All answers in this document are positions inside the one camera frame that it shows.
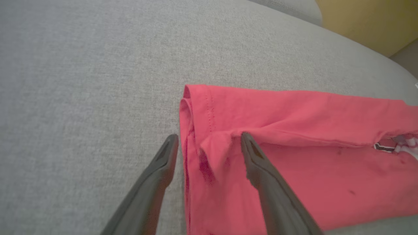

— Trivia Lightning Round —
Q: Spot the red Bulls basketball jersey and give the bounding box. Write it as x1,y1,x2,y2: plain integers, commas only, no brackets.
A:
179,84,418,235

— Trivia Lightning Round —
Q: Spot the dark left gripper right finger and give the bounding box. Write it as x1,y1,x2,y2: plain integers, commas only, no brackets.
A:
241,132,324,235

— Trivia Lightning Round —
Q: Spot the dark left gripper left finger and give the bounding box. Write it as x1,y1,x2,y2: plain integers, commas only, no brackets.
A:
101,134,180,235

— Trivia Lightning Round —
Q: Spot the grey fabric sofa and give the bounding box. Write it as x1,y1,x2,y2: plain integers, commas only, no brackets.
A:
0,0,418,235

